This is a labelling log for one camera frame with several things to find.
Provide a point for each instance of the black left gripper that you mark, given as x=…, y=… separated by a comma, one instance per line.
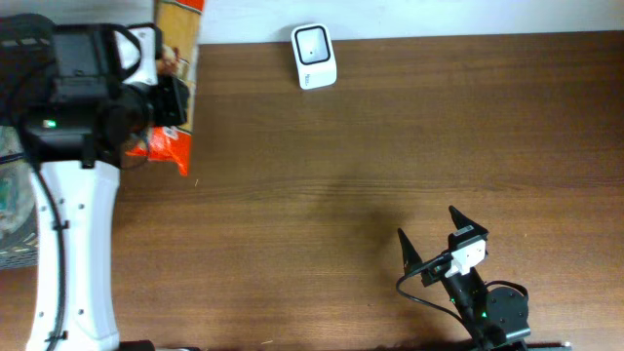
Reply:
x=172, y=90

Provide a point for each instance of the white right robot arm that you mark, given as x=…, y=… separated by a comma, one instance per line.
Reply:
x=494, y=313

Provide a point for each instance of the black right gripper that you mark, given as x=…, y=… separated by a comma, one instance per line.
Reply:
x=410, y=256

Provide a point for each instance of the white barcode scanner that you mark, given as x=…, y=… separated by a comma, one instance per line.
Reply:
x=314, y=56

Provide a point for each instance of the dark grey plastic basket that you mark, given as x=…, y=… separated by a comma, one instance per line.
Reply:
x=19, y=240

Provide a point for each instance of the orange spaghetti pack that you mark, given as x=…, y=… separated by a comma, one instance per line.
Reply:
x=180, y=22

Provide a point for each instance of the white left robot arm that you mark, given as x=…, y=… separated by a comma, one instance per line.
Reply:
x=75, y=94

